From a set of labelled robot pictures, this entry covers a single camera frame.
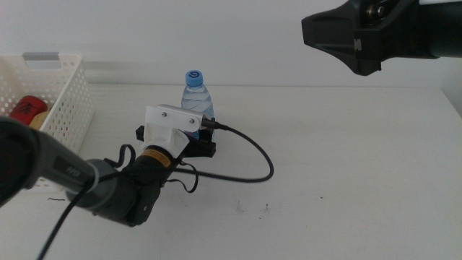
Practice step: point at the clear water bottle blue cap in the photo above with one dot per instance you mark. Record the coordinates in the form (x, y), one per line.
(196, 95)

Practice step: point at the red cola can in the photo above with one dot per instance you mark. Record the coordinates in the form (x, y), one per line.
(27, 108)

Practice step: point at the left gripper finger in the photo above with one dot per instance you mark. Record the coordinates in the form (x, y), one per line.
(207, 136)

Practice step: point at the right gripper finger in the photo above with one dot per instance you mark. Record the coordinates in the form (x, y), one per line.
(332, 29)

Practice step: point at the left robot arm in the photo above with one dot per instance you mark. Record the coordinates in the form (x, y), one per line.
(108, 187)

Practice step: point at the white perforated plastic basket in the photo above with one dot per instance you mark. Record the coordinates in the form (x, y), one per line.
(68, 101)

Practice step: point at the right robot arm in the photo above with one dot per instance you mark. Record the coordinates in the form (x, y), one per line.
(447, 32)

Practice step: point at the yellow tea bottle white cap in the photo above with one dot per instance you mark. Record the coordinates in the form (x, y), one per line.
(40, 121)

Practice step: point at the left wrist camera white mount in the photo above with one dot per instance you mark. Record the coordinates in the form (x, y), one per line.
(166, 130)

